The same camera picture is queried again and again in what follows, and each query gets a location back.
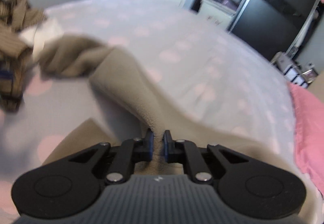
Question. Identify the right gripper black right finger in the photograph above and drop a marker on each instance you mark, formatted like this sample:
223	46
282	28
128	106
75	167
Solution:
246	185

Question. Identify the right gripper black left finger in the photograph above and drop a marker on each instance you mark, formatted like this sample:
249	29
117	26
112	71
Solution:
72	184

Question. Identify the beige fleece hooded jacket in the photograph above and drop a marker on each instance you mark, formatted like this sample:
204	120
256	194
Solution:
141	102

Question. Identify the pink pillow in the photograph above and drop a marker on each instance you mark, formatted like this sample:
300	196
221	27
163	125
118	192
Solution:
308	136

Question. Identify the polka dot bed sheet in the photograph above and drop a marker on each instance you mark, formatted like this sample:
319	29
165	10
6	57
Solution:
214	77

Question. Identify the white bedside table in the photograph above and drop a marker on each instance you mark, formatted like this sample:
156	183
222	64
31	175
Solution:
292	71

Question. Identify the brown ribbed knit garment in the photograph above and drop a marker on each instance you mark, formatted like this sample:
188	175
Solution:
16	15

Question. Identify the white storage box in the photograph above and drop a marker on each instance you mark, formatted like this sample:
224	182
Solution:
216	13

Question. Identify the black wardrobe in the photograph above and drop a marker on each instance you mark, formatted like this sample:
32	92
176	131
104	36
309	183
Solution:
273	6

